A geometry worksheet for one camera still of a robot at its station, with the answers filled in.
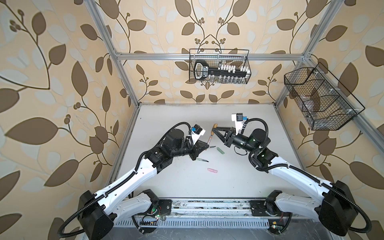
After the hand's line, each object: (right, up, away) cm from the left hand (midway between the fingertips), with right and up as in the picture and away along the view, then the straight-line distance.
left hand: (208, 144), depth 69 cm
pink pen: (+4, -6, +28) cm, 29 cm away
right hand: (+2, +6, -2) cm, 7 cm away
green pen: (-5, -13, +22) cm, 26 cm away
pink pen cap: (+4, -19, +18) cm, 26 cm away
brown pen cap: (+3, +9, -2) cm, 9 cm away
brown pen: (+1, +3, -1) cm, 3 cm away
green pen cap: (+9, -8, +27) cm, 29 cm away
